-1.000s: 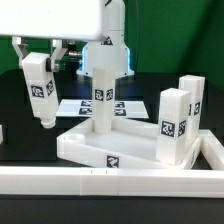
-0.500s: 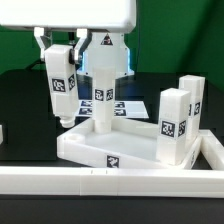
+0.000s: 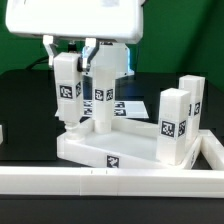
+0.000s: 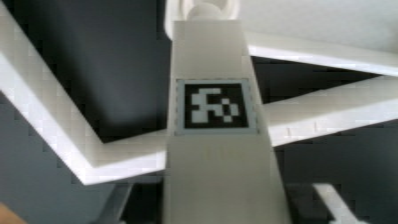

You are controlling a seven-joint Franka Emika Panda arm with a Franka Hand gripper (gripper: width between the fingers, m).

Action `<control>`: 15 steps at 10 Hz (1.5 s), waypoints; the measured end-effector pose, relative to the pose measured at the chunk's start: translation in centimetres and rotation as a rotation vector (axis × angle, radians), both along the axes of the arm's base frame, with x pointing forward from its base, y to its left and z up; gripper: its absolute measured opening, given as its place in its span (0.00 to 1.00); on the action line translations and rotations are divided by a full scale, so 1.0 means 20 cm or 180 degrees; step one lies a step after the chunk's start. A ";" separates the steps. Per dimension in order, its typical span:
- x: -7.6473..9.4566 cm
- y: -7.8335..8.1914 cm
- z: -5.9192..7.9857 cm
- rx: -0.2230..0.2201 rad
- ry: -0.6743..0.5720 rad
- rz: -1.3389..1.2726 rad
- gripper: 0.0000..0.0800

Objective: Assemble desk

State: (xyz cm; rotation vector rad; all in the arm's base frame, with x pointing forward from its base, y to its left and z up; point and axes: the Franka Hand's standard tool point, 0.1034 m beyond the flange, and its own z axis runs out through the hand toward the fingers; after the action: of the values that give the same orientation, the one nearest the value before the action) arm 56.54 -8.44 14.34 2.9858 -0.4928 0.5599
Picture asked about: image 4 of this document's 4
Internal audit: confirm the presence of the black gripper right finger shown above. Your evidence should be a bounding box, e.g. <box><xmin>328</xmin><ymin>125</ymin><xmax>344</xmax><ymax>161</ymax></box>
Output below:
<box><xmin>284</xmin><ymin>182</ymin><xmax>371</xmax><ymax>224</ymax></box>

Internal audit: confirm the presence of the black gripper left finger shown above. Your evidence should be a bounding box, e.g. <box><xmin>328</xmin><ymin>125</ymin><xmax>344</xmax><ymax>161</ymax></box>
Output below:
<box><xmin>90</xmin><ymin>182</ymin><xmax>163</xmax><ymax>224</ymax></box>

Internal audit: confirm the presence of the white desk leg with tag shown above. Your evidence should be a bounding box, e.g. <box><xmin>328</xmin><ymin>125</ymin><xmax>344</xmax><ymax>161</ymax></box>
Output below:
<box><xmin>161</xmin><ymin>0</ymin><xmax>291</xmax><ymax>224</ymax></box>

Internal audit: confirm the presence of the white desk top tray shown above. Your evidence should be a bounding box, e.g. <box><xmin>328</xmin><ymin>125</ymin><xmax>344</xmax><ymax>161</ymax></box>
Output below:
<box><xmin>163</xmin><ymin>0</ymin><xmax>398</xmax><ymax>77</ymax></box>

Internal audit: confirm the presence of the white front fence bar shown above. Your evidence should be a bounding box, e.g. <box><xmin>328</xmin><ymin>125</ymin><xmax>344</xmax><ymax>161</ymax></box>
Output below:
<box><xmin>0</xmin><ymin>3</ymin><xmax>398</xmax><ymax>185</ymax></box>

